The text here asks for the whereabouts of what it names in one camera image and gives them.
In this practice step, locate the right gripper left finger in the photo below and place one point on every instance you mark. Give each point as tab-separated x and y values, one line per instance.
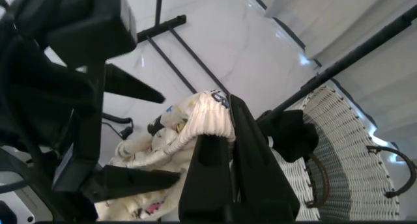
208	185

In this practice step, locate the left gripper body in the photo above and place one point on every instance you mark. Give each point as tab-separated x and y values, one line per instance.
49	97

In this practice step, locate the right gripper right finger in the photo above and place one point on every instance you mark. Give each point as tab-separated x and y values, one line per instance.
257	172

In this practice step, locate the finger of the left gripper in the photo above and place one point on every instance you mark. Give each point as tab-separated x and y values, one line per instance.
130	181
127	84

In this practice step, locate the cream printed garment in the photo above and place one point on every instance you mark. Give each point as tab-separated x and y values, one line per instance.
202	116

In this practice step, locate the white laundry basket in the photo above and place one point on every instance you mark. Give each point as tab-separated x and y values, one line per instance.
352	159

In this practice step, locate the black clothes rack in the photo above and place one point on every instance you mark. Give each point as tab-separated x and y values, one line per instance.
355	53

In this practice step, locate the black garment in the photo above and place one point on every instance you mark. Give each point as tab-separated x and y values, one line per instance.
290	133

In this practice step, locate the white curtain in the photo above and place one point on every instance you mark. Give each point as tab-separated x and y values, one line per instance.
384	80

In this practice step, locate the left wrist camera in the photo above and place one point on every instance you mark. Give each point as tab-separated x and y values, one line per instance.
91	25

